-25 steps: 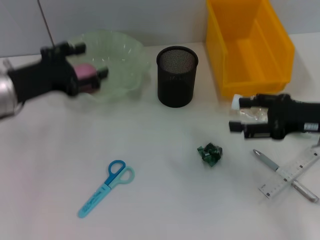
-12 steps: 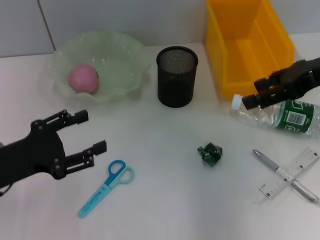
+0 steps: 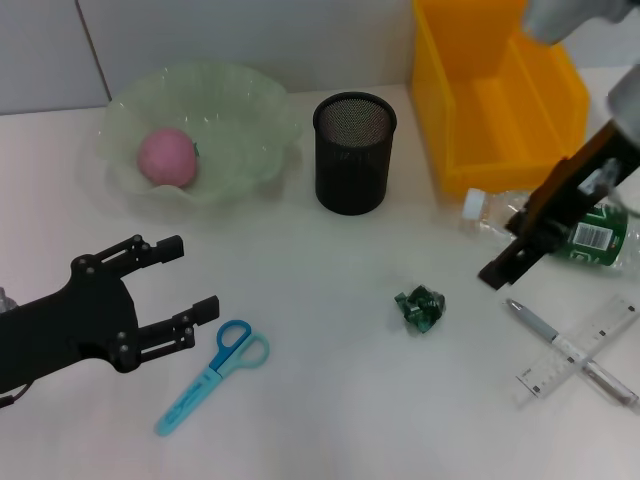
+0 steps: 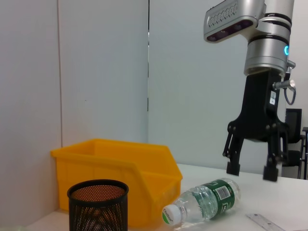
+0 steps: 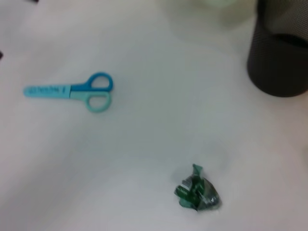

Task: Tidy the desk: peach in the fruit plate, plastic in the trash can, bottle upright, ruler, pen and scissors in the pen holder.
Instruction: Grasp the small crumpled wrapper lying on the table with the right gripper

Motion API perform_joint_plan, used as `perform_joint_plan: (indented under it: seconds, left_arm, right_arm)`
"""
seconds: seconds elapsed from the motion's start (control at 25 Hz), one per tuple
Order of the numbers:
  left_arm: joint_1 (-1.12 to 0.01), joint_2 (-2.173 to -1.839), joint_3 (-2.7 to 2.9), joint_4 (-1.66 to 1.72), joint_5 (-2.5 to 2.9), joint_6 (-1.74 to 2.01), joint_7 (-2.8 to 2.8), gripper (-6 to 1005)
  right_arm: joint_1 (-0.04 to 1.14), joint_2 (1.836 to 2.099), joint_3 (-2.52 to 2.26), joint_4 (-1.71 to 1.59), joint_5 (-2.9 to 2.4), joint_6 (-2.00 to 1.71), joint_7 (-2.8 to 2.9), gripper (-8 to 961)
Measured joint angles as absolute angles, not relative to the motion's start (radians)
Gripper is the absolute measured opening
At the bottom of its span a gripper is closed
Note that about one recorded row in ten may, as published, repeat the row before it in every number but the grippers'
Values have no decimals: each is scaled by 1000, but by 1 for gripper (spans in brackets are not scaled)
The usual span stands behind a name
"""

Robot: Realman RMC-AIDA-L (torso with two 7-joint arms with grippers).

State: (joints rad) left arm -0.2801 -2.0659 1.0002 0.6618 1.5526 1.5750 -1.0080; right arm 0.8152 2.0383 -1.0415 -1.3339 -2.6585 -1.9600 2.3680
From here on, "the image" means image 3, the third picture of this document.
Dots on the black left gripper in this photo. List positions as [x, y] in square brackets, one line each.
[60, 330]

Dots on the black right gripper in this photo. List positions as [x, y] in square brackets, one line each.
[575, 195]

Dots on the clear green-label water bottle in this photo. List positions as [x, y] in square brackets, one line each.
[487, 220]

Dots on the blue plastic scissors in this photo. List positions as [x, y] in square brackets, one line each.
[218, 367]

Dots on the green plastic wrapper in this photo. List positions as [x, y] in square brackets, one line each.
[417, 307]

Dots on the pink peach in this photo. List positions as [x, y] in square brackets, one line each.
[165, 157]

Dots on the silver grey pen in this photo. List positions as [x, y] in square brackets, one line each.
[537, 325]

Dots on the transparent plastic ruler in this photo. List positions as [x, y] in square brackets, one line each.
[550, 377]

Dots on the pale green glass fruit plate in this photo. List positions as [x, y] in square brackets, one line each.
[240, 125]

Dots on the yellow plastic storage bin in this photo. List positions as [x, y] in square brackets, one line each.
[500, 115]

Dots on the black mesh cup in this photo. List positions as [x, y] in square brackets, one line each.
[350, 170]

